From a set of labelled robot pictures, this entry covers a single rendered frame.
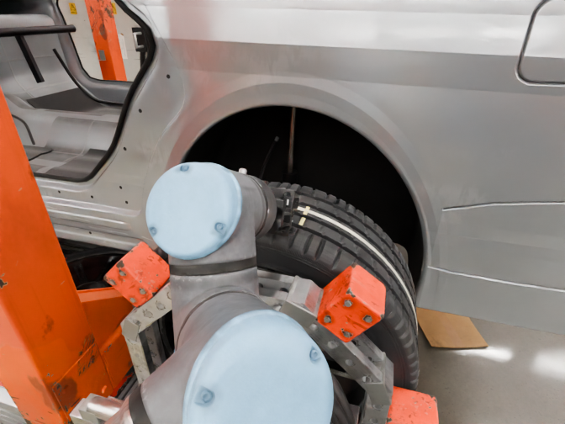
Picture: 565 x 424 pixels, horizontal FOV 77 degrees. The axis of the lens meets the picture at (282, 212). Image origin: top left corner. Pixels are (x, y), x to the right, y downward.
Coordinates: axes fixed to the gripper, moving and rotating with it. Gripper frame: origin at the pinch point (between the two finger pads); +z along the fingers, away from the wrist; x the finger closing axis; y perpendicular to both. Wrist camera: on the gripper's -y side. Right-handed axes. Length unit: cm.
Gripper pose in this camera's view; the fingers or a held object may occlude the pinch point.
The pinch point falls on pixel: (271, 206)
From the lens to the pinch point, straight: 68.6
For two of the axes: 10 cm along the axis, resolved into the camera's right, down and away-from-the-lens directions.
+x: 1.5, -9.9, -0.4
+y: 9.6, 1.6, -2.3
